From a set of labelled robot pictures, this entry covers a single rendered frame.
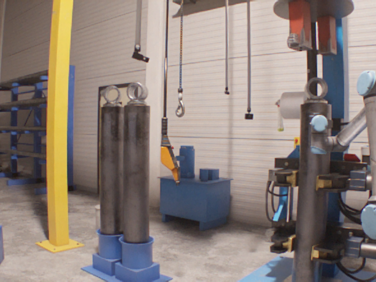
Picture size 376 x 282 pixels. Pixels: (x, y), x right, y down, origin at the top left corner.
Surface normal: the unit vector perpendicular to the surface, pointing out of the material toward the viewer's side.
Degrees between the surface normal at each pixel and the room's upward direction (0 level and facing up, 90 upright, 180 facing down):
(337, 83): 90
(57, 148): 90
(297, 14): 90
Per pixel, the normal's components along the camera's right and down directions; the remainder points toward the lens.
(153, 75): -0.63, 0.01
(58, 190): 0.77, 0.03
